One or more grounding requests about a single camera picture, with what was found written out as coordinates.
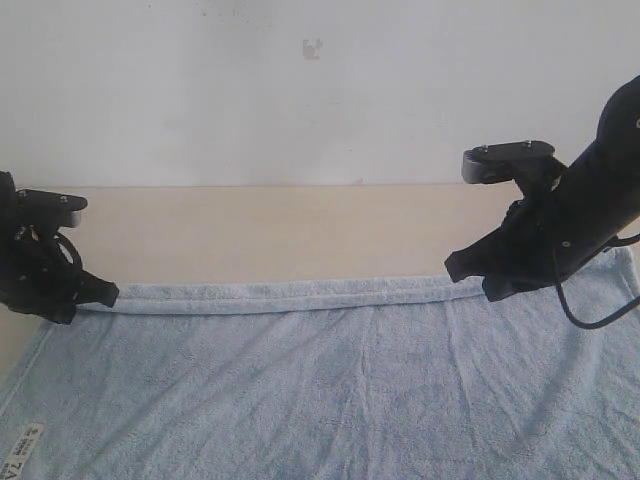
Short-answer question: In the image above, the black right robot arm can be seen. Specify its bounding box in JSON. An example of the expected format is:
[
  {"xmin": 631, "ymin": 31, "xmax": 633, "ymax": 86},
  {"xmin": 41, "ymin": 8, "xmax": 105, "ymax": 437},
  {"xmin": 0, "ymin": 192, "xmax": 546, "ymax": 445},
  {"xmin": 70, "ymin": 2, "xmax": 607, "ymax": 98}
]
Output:
[{"xmin": 444, "ymin": 79, "xmax": 639, "ymax": 301}]

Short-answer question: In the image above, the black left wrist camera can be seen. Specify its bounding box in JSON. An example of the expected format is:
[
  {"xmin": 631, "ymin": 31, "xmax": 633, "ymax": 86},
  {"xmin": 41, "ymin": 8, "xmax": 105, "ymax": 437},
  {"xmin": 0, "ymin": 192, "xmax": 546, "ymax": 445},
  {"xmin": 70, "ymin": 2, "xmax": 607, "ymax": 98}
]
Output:
[{"xmin": 1, "ymin": 171, "xmax": 88, "ymax": 231}]

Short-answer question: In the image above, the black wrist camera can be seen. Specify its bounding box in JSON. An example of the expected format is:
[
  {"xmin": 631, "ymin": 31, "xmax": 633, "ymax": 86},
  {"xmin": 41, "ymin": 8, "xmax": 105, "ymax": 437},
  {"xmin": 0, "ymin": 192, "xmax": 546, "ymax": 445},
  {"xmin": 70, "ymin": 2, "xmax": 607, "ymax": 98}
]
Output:
[
  {"xmin": 461, "ymin": 140, "xmax": 567, "ymax": 198},
  {"xmin": 1, "ymin": 171, "xmax": 88, "ymax": 231}
]

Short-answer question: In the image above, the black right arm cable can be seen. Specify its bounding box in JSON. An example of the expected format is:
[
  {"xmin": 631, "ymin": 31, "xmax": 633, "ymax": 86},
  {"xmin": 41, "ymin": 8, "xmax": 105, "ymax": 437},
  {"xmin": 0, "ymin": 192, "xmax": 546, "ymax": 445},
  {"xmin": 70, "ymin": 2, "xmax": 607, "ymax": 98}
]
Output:
[{"xmin": 552, "ymin": 234, "xmax": 640, "ymax": 330}]

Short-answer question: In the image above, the light blue terry towel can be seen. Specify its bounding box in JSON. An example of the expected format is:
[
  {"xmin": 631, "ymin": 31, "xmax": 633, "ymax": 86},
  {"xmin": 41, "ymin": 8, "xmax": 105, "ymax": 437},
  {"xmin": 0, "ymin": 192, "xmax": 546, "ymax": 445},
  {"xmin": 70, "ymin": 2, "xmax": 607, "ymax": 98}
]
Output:
[{"xmin": 1, "ymin": 277, "xmax": 639, "ymax": 479}]

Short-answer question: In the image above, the white care label tag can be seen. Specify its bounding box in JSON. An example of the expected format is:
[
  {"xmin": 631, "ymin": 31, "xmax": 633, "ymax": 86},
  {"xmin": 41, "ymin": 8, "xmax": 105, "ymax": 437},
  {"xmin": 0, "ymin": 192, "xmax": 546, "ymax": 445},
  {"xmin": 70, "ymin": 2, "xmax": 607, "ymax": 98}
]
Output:
[{"xmin": 5, "ymin": 423, "xmax": 45, "ymax": 479}]

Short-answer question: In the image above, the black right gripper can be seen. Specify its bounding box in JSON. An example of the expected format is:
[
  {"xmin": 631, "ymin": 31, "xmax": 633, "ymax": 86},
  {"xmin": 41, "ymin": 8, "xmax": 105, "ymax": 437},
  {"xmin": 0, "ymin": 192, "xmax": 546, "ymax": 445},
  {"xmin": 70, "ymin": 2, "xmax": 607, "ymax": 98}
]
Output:
[{"xmin": 444, "ymin": 197, "xmax": 570, "ymax": 302}]

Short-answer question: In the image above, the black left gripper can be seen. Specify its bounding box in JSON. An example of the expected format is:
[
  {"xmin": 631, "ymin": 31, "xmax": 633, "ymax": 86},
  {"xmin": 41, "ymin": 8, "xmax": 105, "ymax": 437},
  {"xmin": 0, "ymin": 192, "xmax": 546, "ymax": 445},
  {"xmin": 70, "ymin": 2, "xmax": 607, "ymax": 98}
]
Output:
[{"xmin": 1, "ymin": 226, "xmax": 119, "ymax": 325}]

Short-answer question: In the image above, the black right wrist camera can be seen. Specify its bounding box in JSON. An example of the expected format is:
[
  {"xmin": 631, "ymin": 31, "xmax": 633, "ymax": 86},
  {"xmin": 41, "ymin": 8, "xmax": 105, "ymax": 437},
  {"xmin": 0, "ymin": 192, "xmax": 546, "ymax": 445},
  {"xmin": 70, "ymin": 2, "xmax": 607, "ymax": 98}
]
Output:
[{"xmin": 461, "ymin": 140, "xmax": 567, "ymax": 198}]

